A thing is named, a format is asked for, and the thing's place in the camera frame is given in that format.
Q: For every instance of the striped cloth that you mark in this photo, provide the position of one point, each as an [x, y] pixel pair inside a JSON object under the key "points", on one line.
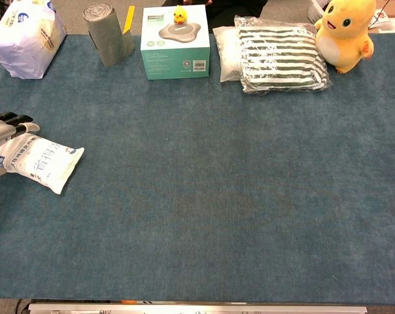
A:
{"points": [[279, 62]]}

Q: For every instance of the yellow flat strip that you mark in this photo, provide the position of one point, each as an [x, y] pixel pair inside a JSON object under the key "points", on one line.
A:
{"points": [[129, 19]]}

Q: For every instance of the blue felt table cloth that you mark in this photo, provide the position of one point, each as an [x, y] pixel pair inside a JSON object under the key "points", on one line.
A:
{"points": [[200, 196]]}

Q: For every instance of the small yellow duck figure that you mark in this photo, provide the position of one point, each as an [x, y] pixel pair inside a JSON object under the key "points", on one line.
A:
{"points": [[179, 14]]}

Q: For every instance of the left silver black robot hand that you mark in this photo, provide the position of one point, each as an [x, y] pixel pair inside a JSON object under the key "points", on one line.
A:
{"points": [[1, 131]]}

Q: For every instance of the white purple tissue pack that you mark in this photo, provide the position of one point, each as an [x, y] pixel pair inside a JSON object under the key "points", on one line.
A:
{"points": [[24, 42]]}

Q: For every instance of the grey rolled bag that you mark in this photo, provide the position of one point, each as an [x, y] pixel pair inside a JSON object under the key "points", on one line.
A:
{"points": [[107, 39]]}

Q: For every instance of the aluminium rail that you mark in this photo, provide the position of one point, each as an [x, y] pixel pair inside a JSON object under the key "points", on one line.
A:
{"points": [[197, 308]]}

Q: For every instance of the yellow plush toy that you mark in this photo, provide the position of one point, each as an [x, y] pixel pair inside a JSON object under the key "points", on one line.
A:
{"points": [[343, 36]]}

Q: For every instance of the white translucent pillow pack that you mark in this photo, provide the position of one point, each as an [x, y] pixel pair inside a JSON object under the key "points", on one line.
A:
{"points": [[227, 55]]}

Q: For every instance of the teal white product box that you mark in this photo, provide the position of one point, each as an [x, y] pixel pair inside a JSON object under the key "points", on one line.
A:
{"points": [[176, 59]]}

